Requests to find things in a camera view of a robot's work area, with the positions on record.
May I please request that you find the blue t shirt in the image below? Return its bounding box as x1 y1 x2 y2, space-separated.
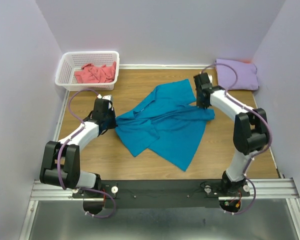
115 79 215 171

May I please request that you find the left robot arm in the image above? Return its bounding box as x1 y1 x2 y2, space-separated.
39 95 117 198

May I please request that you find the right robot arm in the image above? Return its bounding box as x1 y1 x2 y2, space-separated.
193 72 272 196

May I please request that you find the folded purple t shirt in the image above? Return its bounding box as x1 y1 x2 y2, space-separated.
215 58 259 91

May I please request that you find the red t shirt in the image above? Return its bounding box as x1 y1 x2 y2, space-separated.
74 61 117 84

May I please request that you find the white plastic laundry basket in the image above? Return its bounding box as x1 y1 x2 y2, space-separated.
55 50 120 91

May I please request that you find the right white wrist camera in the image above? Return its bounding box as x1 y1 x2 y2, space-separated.
204 73 213 84

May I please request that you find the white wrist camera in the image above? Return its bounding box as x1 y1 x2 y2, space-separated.
96 94 113 102
204 73 213 84

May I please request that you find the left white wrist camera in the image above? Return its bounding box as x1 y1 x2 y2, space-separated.
96 94 113 102

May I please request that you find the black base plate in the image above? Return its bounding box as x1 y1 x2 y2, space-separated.
72 179 250 214

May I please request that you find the aluminium front rail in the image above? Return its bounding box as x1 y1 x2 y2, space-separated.
29 177 300 201

